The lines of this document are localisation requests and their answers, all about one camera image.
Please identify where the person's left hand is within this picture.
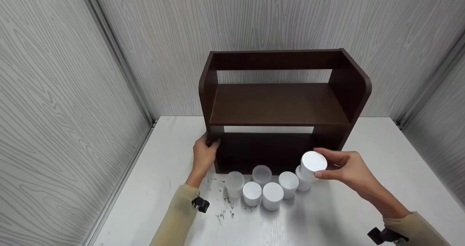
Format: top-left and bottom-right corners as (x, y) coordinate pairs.
(188, 133), (221, 185)

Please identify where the person's right hand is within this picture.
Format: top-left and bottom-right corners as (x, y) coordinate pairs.
(313, 148), (379, 198)

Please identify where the white cylindrical lidded jar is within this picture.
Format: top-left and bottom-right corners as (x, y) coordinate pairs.
(299, 151), (328, 183)

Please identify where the dark brown wooden shelf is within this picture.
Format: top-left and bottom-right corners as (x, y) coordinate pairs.
(199, 48), (372, 175)

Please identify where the person's right forearm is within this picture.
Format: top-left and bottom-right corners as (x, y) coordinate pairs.
(358, 187), (453, 246)

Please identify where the person's left forearm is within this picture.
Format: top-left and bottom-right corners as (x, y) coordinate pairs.
(149, 180), (202, 246)

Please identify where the cluster of white jars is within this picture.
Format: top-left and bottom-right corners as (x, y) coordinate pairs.
(225, 165), (313, 211)

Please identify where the black wrist band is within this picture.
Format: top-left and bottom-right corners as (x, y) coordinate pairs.
(367, 227), (410, 246)
(191, 196), (210, 213)

